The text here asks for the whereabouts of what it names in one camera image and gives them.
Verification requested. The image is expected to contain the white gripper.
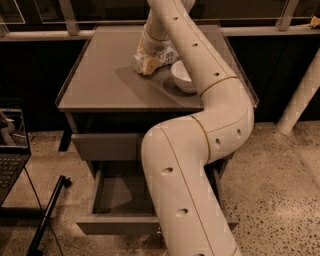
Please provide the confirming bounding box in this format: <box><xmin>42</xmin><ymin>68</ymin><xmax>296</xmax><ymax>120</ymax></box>
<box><xmin>133</xmin><ymin>26</ymin><xmax>170</xmax><ymax>75</ymax></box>

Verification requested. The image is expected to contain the blue label plastic bottle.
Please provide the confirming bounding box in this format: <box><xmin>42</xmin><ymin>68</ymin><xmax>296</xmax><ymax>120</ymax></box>
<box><xmin>133</xmin><ymin>46</ymin><xmax>178</xmax><ymax>69</ymax></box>

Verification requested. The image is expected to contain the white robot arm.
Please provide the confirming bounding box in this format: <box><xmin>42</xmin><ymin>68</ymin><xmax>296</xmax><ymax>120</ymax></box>
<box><xmin>141</xmin><ymin>0</ymin><xmax>254</xmax><ymax>256</ymax></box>

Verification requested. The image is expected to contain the grey drawer cabinet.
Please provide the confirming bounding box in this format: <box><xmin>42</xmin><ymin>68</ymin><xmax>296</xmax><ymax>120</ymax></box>
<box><xmin>55</xmin><ymin>24</ymin><xmax>260</xmax><ymax>174</ymax></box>

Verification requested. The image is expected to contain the closed grey upper drawer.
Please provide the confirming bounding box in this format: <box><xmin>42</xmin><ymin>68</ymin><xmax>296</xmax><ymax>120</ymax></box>
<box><xmin>71</xmin><ymin>133</ymin><xmax>143</xmax><ymax>161</ymax></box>

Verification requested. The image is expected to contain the open grey middle drawer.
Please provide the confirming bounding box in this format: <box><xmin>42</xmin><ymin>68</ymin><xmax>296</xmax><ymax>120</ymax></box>
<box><xmin>76</xmin><ymin>156</ymin><xmax>240</xmax><ymax>236</ymax></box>

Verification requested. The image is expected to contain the white ceramic bowl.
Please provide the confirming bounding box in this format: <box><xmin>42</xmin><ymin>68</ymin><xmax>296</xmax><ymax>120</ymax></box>
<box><xmin>171</xmin><ymin>60</ymin><xmax>196</xmax><ymax>93</ymax></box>

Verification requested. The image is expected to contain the black metal stand bar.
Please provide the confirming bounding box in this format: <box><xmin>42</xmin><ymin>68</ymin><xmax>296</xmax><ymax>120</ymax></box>
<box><xmin>26</xmin><ymin>176</ymin><xmax>72</xmax><ymax>256</ymax></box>

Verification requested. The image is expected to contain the black laptop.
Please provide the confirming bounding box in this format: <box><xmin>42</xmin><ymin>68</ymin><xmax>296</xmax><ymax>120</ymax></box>
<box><xmin>0</xmin><ymin>98</ymin><xmax>31</xmax><ymax>205</ymax></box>

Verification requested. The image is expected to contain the white diagonal pole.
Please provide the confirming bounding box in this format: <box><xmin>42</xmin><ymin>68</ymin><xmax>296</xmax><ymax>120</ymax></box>
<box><xmin>276</xmin><ymin>49</ymin><xmax>320</xmax><ymax>135</ymax></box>

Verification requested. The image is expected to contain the metal railing frame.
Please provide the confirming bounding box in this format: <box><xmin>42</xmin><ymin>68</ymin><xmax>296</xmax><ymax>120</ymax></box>
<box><xmin>0</xmin><ymin>0</ymin><xmax>320</xmax><ymax>40</ymax></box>

